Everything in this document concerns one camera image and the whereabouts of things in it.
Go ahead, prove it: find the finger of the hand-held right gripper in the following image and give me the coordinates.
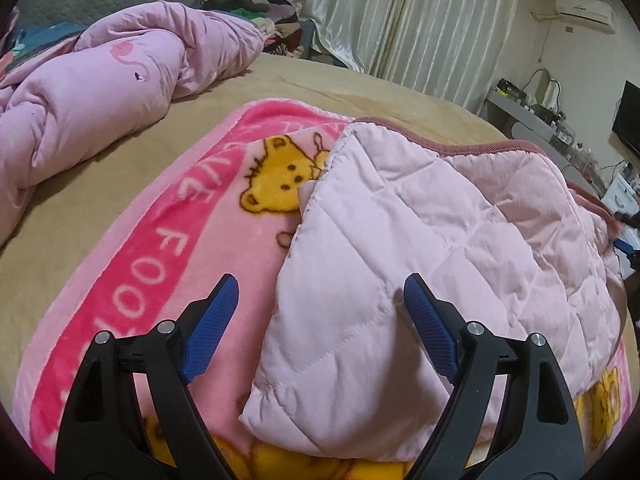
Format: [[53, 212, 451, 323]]
[[614, 238, 640, 269]]

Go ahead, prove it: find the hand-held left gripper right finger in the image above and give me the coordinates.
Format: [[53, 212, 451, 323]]
[[402, 273, 587, 480]]

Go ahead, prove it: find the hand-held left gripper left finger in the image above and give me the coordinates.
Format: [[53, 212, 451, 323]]
[[54, 274, 240, 480]]

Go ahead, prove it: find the pink quilted jacket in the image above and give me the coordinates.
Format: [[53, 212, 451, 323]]
[[239, 119, 628, 407]]

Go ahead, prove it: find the pile of clothes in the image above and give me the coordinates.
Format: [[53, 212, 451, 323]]
[[202, 0, 313, 58]]

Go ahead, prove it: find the white drawer unit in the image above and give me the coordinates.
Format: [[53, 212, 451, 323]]
[[602, 170, 640, 222]]

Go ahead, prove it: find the pink bear printed blanket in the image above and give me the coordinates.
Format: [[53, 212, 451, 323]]
[[12, 100, 632, 480]]

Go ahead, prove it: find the black television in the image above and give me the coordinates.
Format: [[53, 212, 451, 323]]
[[612, 80, 640, 158]]

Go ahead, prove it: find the grey cluttered desk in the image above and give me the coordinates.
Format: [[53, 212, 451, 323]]
[[485, 77, 608, 196]]

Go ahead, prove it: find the white air conditioner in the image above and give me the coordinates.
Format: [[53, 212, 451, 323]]
[[554, 0, 617, 36]]

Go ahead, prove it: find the tan bed sheet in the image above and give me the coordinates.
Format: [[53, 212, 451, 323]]
[[0, 52, 516, 411]]

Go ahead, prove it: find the pink duvet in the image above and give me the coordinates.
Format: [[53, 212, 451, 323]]
[[0, 1, 266, 247]]

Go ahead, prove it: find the white pleated curtain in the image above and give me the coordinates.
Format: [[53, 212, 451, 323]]
[[300, 0, 526, 111]]

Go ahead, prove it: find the floral patterned cloth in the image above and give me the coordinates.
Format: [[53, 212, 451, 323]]
[[0, 7, 86, 81]]

